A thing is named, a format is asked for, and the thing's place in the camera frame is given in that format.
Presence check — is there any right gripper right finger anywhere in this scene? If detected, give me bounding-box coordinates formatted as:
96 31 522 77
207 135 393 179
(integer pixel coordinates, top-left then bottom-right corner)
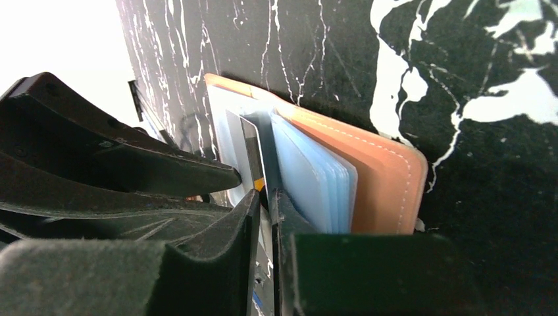
270 190 486 315

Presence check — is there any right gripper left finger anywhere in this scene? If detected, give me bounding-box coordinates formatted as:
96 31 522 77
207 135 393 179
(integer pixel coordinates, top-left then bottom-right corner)
1 190 260 315

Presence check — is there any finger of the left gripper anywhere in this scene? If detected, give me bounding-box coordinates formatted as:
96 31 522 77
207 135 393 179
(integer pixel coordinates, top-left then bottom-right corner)
1 72 241 197
1 154 231 244

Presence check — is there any pink leather card holder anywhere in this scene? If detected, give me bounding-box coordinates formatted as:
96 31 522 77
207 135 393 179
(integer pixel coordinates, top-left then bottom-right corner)
204 74 428 234

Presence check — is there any black VIP credit card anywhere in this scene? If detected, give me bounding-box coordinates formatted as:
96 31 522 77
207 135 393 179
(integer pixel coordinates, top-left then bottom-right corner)
240 117 266 192

